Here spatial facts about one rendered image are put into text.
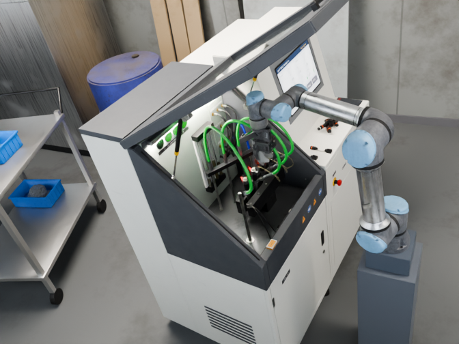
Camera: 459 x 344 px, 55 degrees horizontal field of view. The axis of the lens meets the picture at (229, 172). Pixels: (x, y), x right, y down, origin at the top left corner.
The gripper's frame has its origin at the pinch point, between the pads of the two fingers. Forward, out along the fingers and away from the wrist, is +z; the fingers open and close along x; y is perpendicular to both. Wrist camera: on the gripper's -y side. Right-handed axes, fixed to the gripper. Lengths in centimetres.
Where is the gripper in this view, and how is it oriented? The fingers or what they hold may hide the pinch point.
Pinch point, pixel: (261, 162)
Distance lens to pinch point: 201.1
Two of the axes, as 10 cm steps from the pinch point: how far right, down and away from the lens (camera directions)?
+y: 8.3, 2.0, -5.1
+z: 1.8, 7.8, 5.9
